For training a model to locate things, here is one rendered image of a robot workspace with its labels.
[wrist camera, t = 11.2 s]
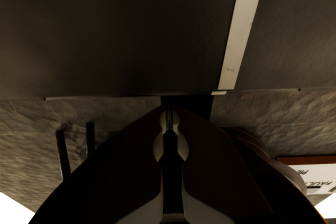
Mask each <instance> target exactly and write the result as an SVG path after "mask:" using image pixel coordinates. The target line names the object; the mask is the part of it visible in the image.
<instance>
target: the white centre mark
mask: <svg viewBox="0 0 336 224"><path fill-rule="evenodd" d="M258 2H259V0H235V5H234V10H233V15H232V20H231V25H230V30H229V35H228V40H227V45H226V49H225V54H224V59H223V64H222V69H221V74H220V79H219V84H218V90H232V89H234V87H235V84H236V80H237V77H238V73H239V69H240V66H241V62H242V59H243V55H244V52H245V48H246V44H247V41H248V37H249V34H250V30H251V27H252V23H253V20H254V16H255V12H256V9H257V5H258ZM226 92H227V91H212V93H211V94H210V95H225V94H226Z"/></svg>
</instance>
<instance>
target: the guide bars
mask: <svg viewBox="0 0 336 224"><path fill-rule="evenodd" d="M289 91H299V92H314V91H336V87H321V88H293V89H266V90H238V91H226V94H233V93H261V92H289ZM211 93H212V91H210V92H182V93H154V94H126V95H99V96H71V97H43V98H15V99H0V103H8V102H36V101H45V100H66V99H94V98H122V97H150V96H178V95H205V94H211Z"/></svg>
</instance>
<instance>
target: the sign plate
mask: <svg viewBox="0 0 336 224"><path fill-rule="evenodd" d="M275 160H276V161H279V162H281V163H283V164H286V165H288V166H289V167H291V168H293V169H294V170H295V171H297V172H298V173H299V174H300V175H301V177H302V178H303V180H304V182H305V185H306V187H307V188H314V187H320V189H319V190H318V191H316V192H315V193H307V195H311V194H336V192H331V191H332V190H333V189H335V188H336V155H326V156H299V157H276V158H275Z"/></svg>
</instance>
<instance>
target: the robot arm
mask: <svg viewBox="0 0 336 224"><path fill-rule="evenodd" d="M169 119H170V128H171V130H173V131H174V132H175V133H176V134H177V152H178V154H179V155H180V156H181V157H182V158H183V159H184V161H185V162H184V164H183V165H182V168H181V195H182V203H183V211H184V216H185V219H186V220H187V221H188V222H189V223H190V224H328V223H327V221H326V220H325V219H324V217H323V216H322V215H321V214H320V212H319V211H318V210H317V209H316V208H315V206H314V205H313V204H312V203H311V202H310V201H309V200H308V198H307V197H306V196H305V195H304V194H303V193H302V192H301V191H300V190H299V189H298V188H297V187H296V186H295V185H294V184H293V183H292V182H290V181H289V180H288V179H287V178H286V177H285V176H284V175H282V174H281V173H280V172H279V171H278V170H276V169H275V168H274V167H273V166H272V165H270V164H269V163H268V162H267V161H265V160H264V159H263V158H262V157H261V156H259V155H258V154H257V153H256V152H255V151H253V150H252V149H251V148H250V147H249V146H247V145H246V144H245V143H244V142H242V141H241V140H240V139H239V138H238V137H230V136H229V135H228V134H226V133H225V132H224V131H223V130H222V129H220V128H219V127H217V126H216V125H214V124H213V123H211V122H210V121H208V120H206V119H205V118H203V117H201V116H199V115H197V114H195V113H193V112H191V111H189V110H187V109H185V108H183V107H181V106H179V105H172V106H165V105H161V106H158V107H157V108H155V109H153V110H152V111H150V112H148V113H147V114H145V115H144V116H142V117H140V118H139V119H137V120H135V121H134V122H132V123H131V124H129V125H128V126H127V127H125V128H124V129H123V130H122V131H120V132H119V133H118V134H117V135H116V136H115V137H114V138H113V139H112V140H111V141H110V142H108V141H104V142H103V143H102V144H101V145H100V146H99V147H98V148H97V149H96V150H95V151H94V152H93V153H92V154H91V155H90V156H89V157H88V158H87V159H86V160H85V161H83V162H82V163H81V164H80V165H79V166H78V167H77V168H76V169H75V170H74V171H73V172H72V173H71V174H70V175H69V176H68V177H67V178H66V179H65V180H64V181H63V182H62V183H61V184H60V185H59V186H58V187H57V188H56V189H55V190H54V191H53V192H52V193H51V194H50V195H49V197H48V198H47V199H46V200H45V201H44V202H43V204H42V205H41V206H40V207H39V209H38V210H37V211H36V213H35V214H34V215H33V217H32V218H31V219H30V221H29V222H28V224H159V223H160V222H161V220H162V218H163V202H164V192H163V176H162V167H161V166H160V164H159V163H158V161H159V159H160V157H161V156H162V155H163V154H164V143H163V134H164V133H165V132H166V130H169Z"/></svg>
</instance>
